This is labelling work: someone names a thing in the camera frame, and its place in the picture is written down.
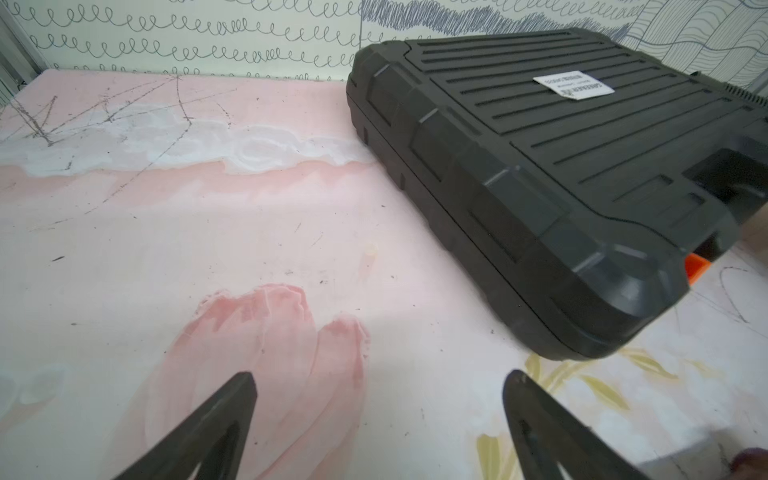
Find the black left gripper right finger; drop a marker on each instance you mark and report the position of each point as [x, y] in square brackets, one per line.
[553, 444]

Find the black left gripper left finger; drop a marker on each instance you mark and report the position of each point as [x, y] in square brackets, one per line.
[209, 443]

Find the black plastic tool case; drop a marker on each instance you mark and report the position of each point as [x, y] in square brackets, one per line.
[581, 184]

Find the maroon garden hose nozzle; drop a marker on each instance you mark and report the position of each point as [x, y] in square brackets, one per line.
[749, 464]

